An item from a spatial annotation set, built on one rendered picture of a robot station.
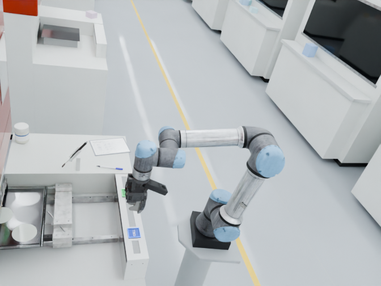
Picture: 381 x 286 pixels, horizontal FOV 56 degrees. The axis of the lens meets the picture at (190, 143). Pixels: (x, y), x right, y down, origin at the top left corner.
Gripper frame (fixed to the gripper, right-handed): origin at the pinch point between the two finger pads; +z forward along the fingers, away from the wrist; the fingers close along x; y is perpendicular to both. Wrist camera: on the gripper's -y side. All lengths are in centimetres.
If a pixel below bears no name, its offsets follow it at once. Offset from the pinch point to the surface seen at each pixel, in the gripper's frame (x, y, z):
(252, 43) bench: -419, -256, 60
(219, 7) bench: -608, -261, 56
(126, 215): -10.8, 2.8, 14.6
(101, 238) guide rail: -7.4, 13.8, 25.5
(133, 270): 13.9, 2.0, 21.9
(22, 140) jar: -66, 53, 11
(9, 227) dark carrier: -13, 53, 20
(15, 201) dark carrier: -28, 53, 20
